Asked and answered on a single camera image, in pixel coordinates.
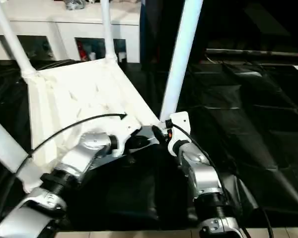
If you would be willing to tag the white plastic table top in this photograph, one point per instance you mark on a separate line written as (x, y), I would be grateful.
(77, 86)

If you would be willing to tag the white glass door cabinet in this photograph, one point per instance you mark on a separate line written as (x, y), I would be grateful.
(64, 22)

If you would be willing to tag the dark patterned cabinet-top object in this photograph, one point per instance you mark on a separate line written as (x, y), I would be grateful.
(74, 3)

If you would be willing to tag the grey metal rail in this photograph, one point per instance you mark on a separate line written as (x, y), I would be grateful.
(258, 52)

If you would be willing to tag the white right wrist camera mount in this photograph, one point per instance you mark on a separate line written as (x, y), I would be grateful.
(180, 124)

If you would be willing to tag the black mat cloth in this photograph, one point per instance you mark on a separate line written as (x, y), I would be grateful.
(238, 124)

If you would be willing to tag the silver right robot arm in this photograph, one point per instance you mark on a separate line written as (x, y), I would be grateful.
(203, 173)

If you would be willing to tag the black fabric backdrop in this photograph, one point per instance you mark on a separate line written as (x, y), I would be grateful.
(250, 22)

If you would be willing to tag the white plastic table leg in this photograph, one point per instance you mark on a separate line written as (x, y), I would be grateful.
(181, 62)
(108, 29)
(5, 143)
(12, 37)

